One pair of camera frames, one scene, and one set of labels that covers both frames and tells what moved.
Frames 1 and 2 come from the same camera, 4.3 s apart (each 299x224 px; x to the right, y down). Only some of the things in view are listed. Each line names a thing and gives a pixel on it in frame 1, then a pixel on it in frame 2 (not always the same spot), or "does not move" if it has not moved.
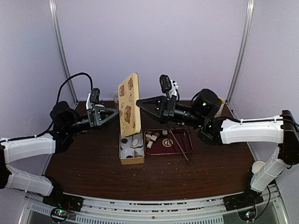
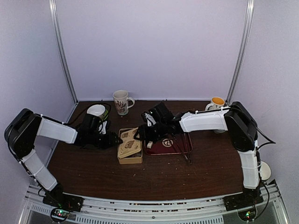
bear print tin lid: (129, 96) -> (130, 145)
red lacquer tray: (177, 141) does not move
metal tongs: (188, 142) does not move
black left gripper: (99, 116) -> (110, 141)
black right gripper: (160, 111) -> (144, 135)
